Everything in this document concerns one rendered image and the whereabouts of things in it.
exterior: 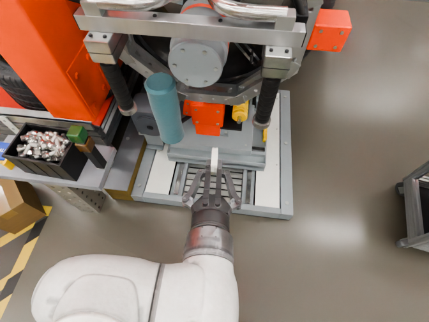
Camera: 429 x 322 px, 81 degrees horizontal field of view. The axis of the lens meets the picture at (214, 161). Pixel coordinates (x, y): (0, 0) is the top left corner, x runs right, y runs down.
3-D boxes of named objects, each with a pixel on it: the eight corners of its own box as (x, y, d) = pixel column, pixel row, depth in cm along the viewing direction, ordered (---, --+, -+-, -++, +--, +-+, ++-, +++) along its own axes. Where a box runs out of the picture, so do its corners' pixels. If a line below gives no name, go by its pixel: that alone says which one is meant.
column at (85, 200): (106, 195, 133) (65, 153, 97) (99, 213, 128) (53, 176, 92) (87, 192, 134) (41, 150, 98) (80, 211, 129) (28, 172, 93)
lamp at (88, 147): (96, 142, 81) (90, 135, 78) (91, 153, 79) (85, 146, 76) (84, 141, 81) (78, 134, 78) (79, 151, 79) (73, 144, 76)
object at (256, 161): (265, 119, 149) (268, 107, 140) (263, 172, 131) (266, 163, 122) (182, 110, 152) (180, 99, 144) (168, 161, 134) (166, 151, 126)
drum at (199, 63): (232, 41, 74) (235, -12, 62) (224, 93, 63) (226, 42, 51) (184, 37, 75) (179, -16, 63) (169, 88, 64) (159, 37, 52)
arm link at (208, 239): (179, 252, 41) (184, 220, 45) (183, 274, 47) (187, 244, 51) (235, 254, 41) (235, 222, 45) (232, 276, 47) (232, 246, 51)
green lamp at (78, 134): (89, 133, 77) (83, 125, 73) (84, 144, 75) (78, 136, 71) (76, 132, 77) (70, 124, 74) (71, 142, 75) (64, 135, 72)
